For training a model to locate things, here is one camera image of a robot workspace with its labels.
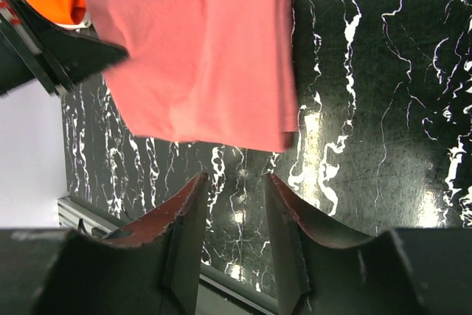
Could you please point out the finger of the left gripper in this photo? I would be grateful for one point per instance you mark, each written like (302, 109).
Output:
(79, 55)

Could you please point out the salmon pink t-shirt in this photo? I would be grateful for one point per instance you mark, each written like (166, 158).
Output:
(218, 71)

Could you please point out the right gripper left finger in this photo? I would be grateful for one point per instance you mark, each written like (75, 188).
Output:
(149, 266)

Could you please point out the aluminium frame rail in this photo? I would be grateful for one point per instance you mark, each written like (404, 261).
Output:
(75, 213)

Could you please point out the black marble pattern mat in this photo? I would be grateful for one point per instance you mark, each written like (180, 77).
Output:
(384, 140)

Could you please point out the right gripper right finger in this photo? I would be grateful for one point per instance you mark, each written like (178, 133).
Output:
(322, 266)

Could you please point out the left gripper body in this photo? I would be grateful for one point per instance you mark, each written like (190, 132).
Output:
(24, 58)

